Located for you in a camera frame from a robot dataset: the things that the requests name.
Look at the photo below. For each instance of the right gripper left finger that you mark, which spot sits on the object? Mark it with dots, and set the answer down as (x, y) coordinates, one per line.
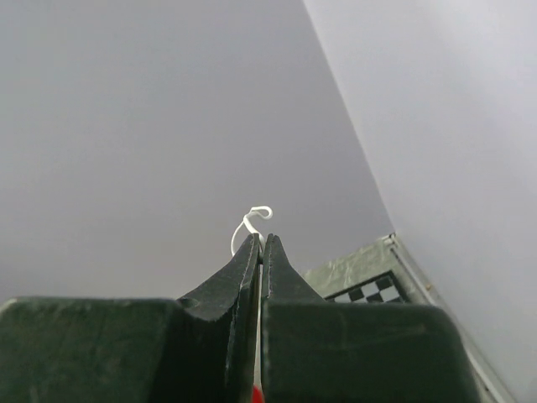
(197, 348)

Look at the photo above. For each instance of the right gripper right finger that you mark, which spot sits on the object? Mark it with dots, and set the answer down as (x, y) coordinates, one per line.
(314, 350)

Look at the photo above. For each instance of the black white chessboard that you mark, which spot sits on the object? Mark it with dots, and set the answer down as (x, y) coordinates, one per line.
(384, 288)

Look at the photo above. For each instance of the red three-compartment tray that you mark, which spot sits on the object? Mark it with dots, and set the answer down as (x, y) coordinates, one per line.
(257, 395)

